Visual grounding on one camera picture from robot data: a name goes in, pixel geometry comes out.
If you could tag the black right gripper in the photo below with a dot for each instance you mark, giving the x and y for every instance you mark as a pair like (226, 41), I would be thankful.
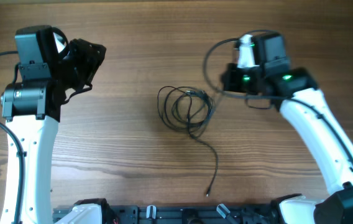
(227, 78)

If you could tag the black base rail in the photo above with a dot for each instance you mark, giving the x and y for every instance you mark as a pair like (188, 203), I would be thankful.
(245, 214)

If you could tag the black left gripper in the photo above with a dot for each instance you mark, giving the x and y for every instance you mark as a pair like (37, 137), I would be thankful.
(84, 51)

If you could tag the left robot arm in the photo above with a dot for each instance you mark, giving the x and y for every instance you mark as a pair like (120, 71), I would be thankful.
(49, 65)

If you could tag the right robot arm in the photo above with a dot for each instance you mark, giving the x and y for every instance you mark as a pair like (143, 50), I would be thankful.
(263, 71)

